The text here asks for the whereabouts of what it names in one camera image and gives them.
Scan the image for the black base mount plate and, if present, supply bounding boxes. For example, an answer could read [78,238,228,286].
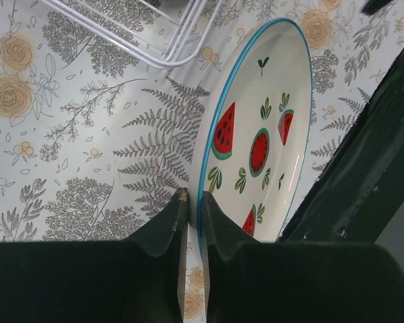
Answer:
[280,49,404,243]

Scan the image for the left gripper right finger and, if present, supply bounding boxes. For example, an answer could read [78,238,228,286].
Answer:
[201,192,404,322]

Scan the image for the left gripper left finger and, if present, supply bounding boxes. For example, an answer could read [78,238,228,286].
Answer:
[0,188,189,322]

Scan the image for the watermelon pattern plate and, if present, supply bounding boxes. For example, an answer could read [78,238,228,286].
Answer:
[189,18,312,260]

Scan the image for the white wire dish rack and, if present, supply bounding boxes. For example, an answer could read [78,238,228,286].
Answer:
[43,1,238,74]

